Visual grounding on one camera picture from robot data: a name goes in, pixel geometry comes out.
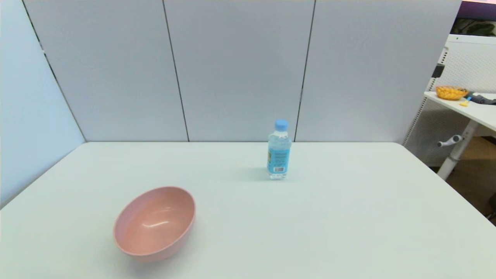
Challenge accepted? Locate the grey desk crank handle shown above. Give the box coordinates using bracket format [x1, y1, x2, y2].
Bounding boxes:
[437, 135, 464, 148]

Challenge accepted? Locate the clear soda water bottle blue label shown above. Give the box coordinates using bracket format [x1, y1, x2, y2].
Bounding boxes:
[267, 119, 292, 181]

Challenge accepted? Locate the dark grey cloth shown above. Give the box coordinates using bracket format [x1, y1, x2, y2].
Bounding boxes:
[467, 91, 496, 105]

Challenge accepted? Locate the white pegboard panel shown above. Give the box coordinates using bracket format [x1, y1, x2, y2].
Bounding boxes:
[403, 34, 496, 167]

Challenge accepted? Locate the green plant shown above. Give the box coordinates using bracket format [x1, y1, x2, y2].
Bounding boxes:
[454, 19, 496, 37]

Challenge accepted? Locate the pink plastic bowl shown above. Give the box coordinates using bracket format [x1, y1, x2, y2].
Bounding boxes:
[113, 186, 196, 263]

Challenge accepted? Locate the orange bowl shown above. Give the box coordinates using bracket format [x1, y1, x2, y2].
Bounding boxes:
[436, 86, 469, 101]

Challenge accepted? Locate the white side desk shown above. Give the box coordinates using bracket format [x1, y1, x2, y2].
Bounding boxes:
[424, 91, 496, 181]

